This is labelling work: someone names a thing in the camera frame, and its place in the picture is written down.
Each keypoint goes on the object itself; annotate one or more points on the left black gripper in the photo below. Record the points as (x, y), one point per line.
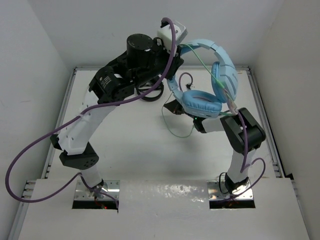
(156, 45)

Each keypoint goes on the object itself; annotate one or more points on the metal base plate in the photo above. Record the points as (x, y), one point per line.
(110, 187)
(217, 191)

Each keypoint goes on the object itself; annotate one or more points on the light blue headphones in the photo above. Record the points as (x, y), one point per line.
(224, 82)

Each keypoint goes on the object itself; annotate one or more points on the white front cover board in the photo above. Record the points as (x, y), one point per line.
(169, 210)

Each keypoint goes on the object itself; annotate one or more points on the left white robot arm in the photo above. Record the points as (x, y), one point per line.
(100, 99)

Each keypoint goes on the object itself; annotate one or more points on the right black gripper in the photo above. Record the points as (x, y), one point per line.
(174, 106)

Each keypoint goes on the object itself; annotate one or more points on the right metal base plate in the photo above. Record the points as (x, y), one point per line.
(217, 191)

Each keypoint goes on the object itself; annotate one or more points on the black headphones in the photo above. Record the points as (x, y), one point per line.
(155, 94)

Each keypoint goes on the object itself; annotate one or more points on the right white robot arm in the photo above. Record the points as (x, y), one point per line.
(244, 133)

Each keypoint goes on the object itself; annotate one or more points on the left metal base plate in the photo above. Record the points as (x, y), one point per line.
(110, 187)

